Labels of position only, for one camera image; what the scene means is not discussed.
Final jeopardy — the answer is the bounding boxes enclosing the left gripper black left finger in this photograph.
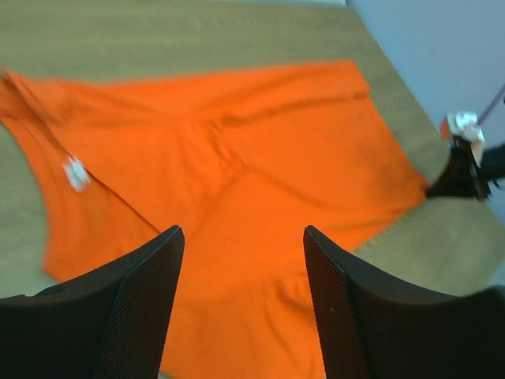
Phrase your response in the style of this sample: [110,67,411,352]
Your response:
[1,226,185,378]

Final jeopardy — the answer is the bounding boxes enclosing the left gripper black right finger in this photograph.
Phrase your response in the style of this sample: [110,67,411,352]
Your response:
[303,226,504,379]

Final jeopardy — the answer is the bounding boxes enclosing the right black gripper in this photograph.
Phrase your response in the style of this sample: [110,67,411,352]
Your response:
[425,137,505,200]

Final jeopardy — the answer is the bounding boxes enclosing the orange t-shirt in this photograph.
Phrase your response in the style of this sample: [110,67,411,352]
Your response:
[1,61,428,378]

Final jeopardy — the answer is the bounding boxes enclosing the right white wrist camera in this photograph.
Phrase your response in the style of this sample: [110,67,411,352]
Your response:
[440,111,485,166]

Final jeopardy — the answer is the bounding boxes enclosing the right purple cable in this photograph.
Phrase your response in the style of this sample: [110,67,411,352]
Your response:
[476,83,505,124]

